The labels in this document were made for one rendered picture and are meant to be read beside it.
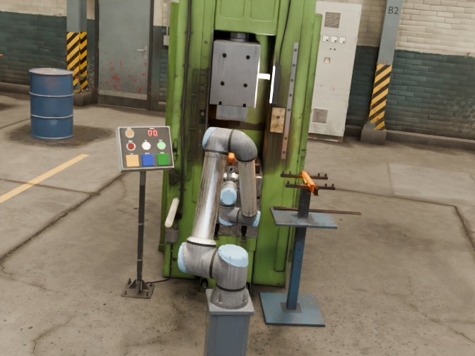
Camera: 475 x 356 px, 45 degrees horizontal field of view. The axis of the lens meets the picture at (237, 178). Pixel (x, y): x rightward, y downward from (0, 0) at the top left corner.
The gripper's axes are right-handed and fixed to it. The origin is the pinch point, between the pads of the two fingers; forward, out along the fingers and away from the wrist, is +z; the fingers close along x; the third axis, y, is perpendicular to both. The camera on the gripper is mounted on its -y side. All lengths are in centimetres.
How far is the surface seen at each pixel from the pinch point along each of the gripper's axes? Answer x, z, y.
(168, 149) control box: -41.4, 22.2, -6.5
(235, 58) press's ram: -3, 33, -67
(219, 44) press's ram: -14, 33, -75
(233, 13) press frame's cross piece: -7, 48, -94
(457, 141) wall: 361, 560, 86
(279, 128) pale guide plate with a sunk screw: 31, 45, -22
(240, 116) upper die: 3.6, 32.9, -30.3
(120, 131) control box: -71, 15, -18
